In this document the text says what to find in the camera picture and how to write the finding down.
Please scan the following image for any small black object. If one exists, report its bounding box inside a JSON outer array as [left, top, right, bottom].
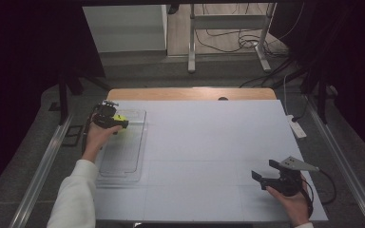
[[167, 3, 182, 15]]

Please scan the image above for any hand-held gripper cable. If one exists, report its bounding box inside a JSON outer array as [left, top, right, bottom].
[[80, 105, 101, 157], [301, 168, 337, 220]]

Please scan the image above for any white table board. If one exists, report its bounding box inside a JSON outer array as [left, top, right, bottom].
[[93, 99, 330, 223]]

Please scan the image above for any aluminium rail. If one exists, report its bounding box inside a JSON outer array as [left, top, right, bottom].
[[9, 115, 74, 228], [303, 94, 365, 228]]

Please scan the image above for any white metal stand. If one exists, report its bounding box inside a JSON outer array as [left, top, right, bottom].
[[187, 2, 278, 75]]

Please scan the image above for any clear plastic container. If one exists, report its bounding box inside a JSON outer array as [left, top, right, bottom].
[[95, 108, 148, 185]]

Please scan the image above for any white cabinet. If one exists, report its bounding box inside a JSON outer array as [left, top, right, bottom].
[[82, 4, 168, 54]]

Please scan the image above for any right hand-held gripper cable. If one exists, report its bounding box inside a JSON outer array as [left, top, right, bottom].
[[301, 168, 337, 220]]

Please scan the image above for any black power strip cable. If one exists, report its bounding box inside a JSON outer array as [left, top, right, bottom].
[[291, 94, 310, 124]]

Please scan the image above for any person's left hand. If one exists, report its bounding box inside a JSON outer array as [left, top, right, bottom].
[[81, 121, 124, 164]]

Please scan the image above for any black metal stand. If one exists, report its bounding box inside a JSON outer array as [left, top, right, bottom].
[[299, 66, 331, 125], [58, 66, 112, 126]]

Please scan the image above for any dark curtain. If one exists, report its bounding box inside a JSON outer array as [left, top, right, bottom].
[[0, 0, 106, 203], [270, 0, 365, 161]]

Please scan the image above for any wooden table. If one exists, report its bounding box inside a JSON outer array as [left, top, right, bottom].
[[106, 87, 278, 102]]

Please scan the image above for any left hand-held gripper cable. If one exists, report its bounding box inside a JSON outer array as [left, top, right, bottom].
[[80, 105, 101, 157]]

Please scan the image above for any white power strip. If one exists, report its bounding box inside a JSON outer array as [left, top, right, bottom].
[[285, 114, 308, 140]]

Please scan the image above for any yellow-green apple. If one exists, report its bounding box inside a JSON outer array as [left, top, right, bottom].
[[112, 113, 130, 135]]

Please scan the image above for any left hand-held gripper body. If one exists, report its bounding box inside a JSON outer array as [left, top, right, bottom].
[[92, 100, 121, 130]]

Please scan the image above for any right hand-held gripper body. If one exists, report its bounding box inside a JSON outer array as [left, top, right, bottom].
[[261, 156, 321, 198]]

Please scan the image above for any tangle of black cables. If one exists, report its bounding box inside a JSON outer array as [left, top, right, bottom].
[[194, 2, 306, 59]]

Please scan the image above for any person's right hand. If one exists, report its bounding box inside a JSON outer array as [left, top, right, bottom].
[[264, 184, 314, 228]]

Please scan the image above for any thin white cable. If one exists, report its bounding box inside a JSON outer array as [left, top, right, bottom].
[[282, 73, 292, 117]]

